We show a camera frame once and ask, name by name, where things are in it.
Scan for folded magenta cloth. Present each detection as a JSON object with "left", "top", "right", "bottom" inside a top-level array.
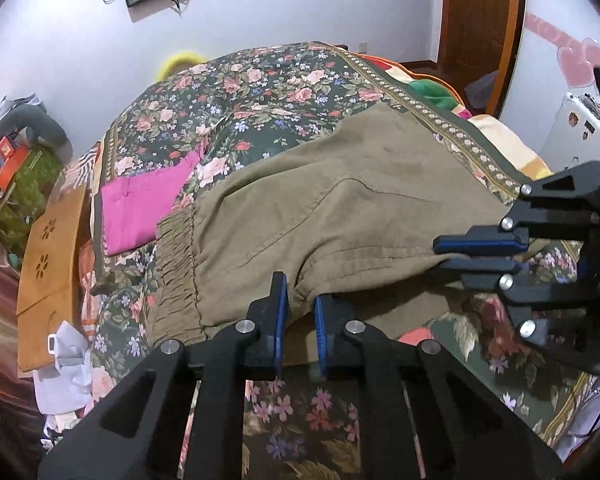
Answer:
[{"left": 100, "top": 148, "right": 204, "bottom": 256}]

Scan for brown wooden lap table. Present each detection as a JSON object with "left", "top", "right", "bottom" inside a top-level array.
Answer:
[{"left": 17, "top": 185, "right": 88, "bottom": 373}]

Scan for grey neck pillow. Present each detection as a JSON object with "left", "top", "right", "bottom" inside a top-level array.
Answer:
[{"left": 0, "top": 104, "right": 68, "bottom": 148}]

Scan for white appliance with stickers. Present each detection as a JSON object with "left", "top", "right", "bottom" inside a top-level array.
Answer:
[{"left": 540, "top": 92, "right": 600, "bottom": 172}]

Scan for orange box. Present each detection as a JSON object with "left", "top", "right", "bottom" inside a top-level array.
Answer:
[{"left": 0, "top": 136, "right": 30, "bottom": 193}]

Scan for brown wooden door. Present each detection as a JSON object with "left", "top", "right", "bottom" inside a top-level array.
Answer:
[{"left": 437, "top": 0, "right": 526, "bottom": 116}]

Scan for green cloth at bedside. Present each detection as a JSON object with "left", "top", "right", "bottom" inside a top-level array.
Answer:
[{"left": 408, "top": 79, "right": 460, "bottom": 110}]

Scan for olive green pants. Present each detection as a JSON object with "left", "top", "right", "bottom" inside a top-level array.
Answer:
[{"left": 146, "top": 103, "right": 552, "bottom": 366}]

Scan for floral dark green bedspread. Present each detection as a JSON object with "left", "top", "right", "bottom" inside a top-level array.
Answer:
[{"left": 81, "top": 42, "right": 600, "bottom": 479}]

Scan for yellow plush item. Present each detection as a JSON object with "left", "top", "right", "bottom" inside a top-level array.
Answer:
[{"left": 155, "top": 51, "right": 208, "bottom": 81}]

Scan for green patterned bag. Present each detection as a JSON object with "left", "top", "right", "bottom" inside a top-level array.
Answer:
[{"left": 0, "top": 148, "right": 62, "bottom": 257}]

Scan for white crumpled cloth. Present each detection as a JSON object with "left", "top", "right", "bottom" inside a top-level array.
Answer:
[{"left": 33, "top": 321, "right": 92, "bottom": 415}]

